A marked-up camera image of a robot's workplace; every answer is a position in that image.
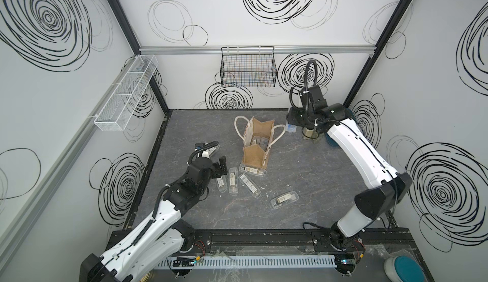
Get clear compass case blue compass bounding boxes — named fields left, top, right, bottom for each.
left=251, top=136, right=269, bottom=151

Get black corrugated right cable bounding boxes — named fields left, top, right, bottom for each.
left=288, top=59, right=319, bottom=109

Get teal rectangular tray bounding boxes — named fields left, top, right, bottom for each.
left=325, top=133, right=339, bottom=148

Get aluminium wall rail back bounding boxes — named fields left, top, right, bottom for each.
left=140, top=44, right=376, bottom=55

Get clear compass case by bag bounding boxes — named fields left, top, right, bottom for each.
left=239, top=163, right=266, bottom=177

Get black corrugated left cable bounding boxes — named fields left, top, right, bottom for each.
left=186, top=140, right=220, bottom=166

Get black corner frame post right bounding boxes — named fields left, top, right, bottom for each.
left=343, top=0, right=413, bottom=107

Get aluminium wall rail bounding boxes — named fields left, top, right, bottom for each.
left=1, top=55, right=139, bottom=271
left=140, top=44, right=376, bottom=55

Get spice jar pale contents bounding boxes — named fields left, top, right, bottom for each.
left=302, top=127, right=318, bottom=140

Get clear compass case lone right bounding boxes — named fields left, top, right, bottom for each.
left=269, top=190, right=299, bottom=210

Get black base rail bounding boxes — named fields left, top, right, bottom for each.
left=191, top=228, right=414, bottom=254

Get burlap canvas cat bag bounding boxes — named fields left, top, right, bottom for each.
left=234, top=115, right=286, bottom=176

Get black corner frame post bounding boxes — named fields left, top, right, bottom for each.
left=343, top=0, right=413, bottom=107
left=107, top=0, right=171, bottom=116

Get clear M&G compass case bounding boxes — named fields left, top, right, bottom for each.
left=286, top=123, right=297, bottom=133

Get aluminium wall rail left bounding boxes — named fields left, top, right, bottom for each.
left=1, top=55, right=139, bottom=271

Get clear long compass case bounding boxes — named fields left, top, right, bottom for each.
left=216, top=175, right=228, bottom=193

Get black corner frame post left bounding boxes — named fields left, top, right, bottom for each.
left=107, top=0, right=171, bottom=116

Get black corrugated cable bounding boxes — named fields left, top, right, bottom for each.
left=186, top=140, right=220, bottom=166
left=288, top=59, right=319, bottom=109

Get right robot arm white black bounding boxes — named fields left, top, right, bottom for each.
left=287, top=86, right=413, bottom=250

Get white slotted cable duct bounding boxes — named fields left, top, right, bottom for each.
left=155, top=255, right=337, bottom=270

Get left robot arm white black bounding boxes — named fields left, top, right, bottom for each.
left=79, top=156, right=227, bottom=281

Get black wire wall basket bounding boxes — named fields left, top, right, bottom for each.
left=219, top=53, right=278, bottom=87

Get white wire wall shelf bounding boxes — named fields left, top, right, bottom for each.
left=94, top=55, right=158, bottom=131

